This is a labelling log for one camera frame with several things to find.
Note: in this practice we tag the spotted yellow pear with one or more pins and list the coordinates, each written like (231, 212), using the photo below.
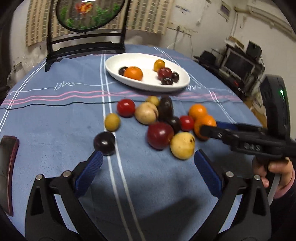
(182, 145)

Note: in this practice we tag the person right hand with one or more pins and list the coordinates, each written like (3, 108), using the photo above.
(283, 167)

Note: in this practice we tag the small yellow longan back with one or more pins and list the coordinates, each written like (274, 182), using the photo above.
(153, 99)

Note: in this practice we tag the computer monitor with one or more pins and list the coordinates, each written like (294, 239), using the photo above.
(237, 65)

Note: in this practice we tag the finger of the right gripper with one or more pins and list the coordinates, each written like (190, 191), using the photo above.
(225, 135)
(240, 127)

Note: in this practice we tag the wall power strip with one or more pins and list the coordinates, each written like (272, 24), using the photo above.
(181, 29)

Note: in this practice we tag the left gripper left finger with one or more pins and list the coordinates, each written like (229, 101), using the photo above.
(43, 218)

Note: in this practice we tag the black hat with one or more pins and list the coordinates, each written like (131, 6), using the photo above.
(206, 57)

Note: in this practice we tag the yellow orange small tomato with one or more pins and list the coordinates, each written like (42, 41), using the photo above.
(158, 65)

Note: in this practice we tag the small yellow green longan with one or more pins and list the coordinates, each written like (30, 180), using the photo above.
(112, 122)

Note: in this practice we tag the dark wrinkled passion fruit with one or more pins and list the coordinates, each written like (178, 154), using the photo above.
(165, 108)

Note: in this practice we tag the blue striped tablecloth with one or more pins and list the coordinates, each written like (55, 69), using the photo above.
(139, 193)

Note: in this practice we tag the round goldfish screen stand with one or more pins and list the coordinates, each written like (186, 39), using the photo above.
(55, 56)

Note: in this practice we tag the orange mandarin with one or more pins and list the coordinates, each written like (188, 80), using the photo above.
(207, 120)
(197, 111)

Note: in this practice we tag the striped beige curtain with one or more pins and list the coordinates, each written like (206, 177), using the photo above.
(148, 16)

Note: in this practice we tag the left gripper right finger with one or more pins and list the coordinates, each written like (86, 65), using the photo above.
(252, 220)

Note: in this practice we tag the dark red smartphone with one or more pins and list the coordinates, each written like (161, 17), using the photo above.
(9, 149)

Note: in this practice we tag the beige potato fruit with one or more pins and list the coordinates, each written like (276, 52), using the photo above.
(146, 113)

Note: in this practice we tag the black speaker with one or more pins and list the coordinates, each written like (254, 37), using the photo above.
(254, 51)

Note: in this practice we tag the red cherry tomato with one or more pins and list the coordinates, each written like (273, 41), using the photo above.
(187, 123)
(126, 108)

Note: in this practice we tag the large front orange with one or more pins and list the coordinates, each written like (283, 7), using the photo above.
(133, 73)

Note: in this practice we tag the small dark cherry centre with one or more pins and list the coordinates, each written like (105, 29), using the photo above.
(175, 123)

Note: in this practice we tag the dark red plum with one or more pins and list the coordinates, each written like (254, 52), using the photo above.
(159, 135)

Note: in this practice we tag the white oval plate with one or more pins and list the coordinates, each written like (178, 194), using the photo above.
(145, 62)

